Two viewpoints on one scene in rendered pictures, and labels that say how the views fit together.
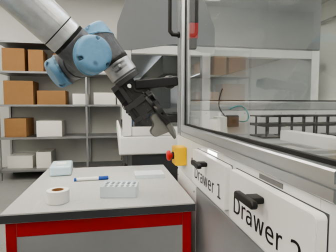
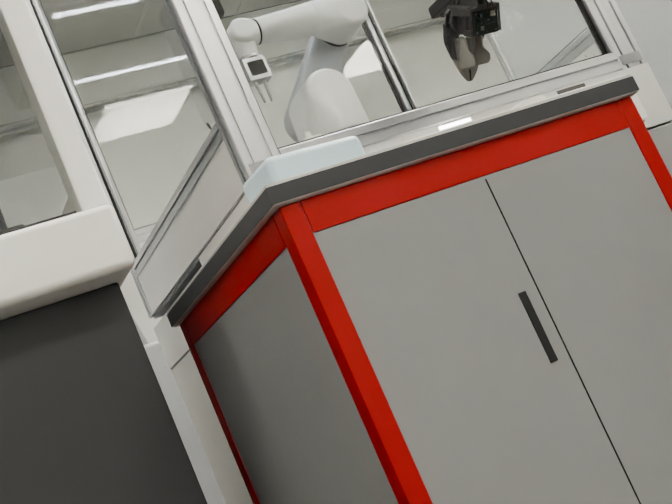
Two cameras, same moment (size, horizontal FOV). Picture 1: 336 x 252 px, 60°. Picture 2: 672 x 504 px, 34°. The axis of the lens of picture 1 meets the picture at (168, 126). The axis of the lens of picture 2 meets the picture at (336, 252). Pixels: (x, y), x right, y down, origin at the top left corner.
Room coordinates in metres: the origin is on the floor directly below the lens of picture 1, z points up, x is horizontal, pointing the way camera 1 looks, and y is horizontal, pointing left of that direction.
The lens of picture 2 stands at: (1.74, 1.86, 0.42)
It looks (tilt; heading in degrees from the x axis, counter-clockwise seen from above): 10 degrees up; 254
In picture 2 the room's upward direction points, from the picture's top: 24 degrees counter-clockwise
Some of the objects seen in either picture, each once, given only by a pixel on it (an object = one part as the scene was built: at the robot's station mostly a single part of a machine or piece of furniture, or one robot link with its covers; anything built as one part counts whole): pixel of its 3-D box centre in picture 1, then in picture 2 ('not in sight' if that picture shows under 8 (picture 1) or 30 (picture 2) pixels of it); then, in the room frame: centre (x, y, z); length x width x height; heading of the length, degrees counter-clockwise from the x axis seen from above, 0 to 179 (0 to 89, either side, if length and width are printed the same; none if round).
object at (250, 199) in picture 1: (251, 199); not in sight; (0.51, -0.15, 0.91); 0.07 x 0.04 x 0.01; 10
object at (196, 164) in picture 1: (200, 164); not in sight; (0.82, -0.09, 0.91); 0.07 x 0.04 x 0.01; 10
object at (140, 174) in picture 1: (148, 174); not in sight; (1.27, 0.08, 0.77); 0.13 x 0.09 x 0.02; 101
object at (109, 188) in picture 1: (120, 188); not in sight; (1.01, 0.17, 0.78); 0.12 x 0.08 x 0.04; 90
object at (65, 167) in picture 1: (61, 167); (305, 173); (1.34, 0.50, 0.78); 0.15 x 0.10 x 0.04; 15
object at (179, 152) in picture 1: (178, 155); not in sight; (1.14, -0.04, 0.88); 0.07 x 0.05 x 0.07; 10
